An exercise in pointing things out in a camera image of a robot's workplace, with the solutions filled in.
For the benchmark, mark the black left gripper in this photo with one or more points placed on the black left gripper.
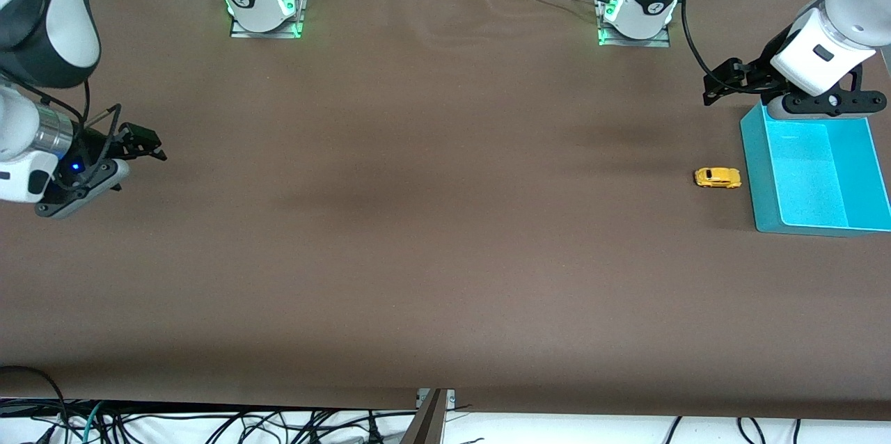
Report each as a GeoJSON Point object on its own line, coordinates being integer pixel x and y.
{"type": "Point", "coordinates": [761, 69]}

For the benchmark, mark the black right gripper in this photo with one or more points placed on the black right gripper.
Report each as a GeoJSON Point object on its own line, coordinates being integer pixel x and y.
{"type": "Point", "coordinates": [95, 150]}

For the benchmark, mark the yellow beetle toy car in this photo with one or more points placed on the yellow beetle toy car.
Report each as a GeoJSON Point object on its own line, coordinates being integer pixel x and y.
{"type": "Point", "coordinates": [717, 178]}

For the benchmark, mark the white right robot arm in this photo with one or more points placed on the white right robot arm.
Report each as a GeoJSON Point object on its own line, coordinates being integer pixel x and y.
{"type": "Point", "coordinates": [62, 26]}

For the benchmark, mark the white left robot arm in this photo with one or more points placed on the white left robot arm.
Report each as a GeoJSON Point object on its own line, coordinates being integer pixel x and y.
{"type": "Point", "coordinates": [846, 16]}

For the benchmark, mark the cyan plastic bin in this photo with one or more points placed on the cyan plastic bin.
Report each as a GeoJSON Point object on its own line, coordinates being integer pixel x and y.
{"type": "Point", "coordinates": [807, 179]}

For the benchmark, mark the dark brown beam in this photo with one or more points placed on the dark brown beam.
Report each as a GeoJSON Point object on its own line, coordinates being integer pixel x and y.
{"type": "Point", "coordinates": [428, 424]}

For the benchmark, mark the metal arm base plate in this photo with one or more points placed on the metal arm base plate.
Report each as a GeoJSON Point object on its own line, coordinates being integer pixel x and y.
{"type": "Point", "coordinates": [268, 34]}
{"type": "Point", "coordinates": [637, 43]}

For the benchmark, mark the silver metal corner bracket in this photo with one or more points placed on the silver metal corner bracket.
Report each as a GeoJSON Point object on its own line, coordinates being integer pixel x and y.
{"type": "Point", "coordinates": [451, 399]}

